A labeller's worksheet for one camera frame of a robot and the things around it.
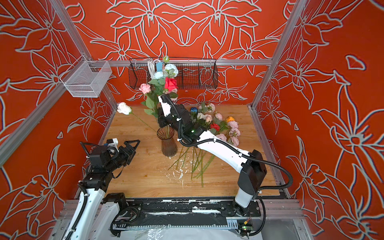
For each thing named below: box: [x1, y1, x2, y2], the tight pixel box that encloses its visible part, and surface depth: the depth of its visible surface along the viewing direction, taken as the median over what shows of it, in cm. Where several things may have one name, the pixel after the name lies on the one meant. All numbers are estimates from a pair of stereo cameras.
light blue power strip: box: [156, 62, 164, 72], surface depth 91 cm
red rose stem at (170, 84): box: [164, 77, 178, 92], surface depth 60 cm
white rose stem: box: [116, 102, 160, 134], surface depth 64 cm
